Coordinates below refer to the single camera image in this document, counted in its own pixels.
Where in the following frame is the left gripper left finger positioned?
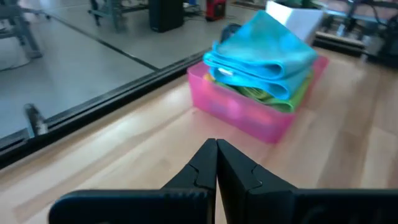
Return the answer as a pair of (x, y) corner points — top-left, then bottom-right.
(160, 138), (218, 224)

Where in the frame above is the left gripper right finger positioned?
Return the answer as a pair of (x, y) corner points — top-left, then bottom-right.
(216, 139), (299, 224)

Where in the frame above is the green microfiber towel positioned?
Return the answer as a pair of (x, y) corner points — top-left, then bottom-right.
(222, 73), (313, 113)

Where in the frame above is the pale blue microfiber towel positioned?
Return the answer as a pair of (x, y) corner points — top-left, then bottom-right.
(203, 10), (318, 100)

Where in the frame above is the pink plastic bin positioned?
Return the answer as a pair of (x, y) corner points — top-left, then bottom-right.
(187, 55), (330, 144)

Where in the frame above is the black box on floor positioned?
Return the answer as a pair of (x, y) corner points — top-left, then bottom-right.
(148, 0), (185, 34)

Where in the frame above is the red device on floor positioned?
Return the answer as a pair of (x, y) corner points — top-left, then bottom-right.
(205, 0), (227, 22)

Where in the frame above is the white faceted plant pot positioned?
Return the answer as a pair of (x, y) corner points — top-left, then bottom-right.
(266, 0), (325, 46)

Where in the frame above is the grey-green metal stand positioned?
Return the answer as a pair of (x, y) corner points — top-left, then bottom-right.
(87, 0), (149, 32)

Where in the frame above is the grey metal stand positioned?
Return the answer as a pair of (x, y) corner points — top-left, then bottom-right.
(0, 0), (52, 60)

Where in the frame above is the black aluminium table frame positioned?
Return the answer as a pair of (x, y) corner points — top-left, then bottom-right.
(0, 29), (371, 170)

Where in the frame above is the black frame bracket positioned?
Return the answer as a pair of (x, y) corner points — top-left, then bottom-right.
(23, 103), (50, 138)

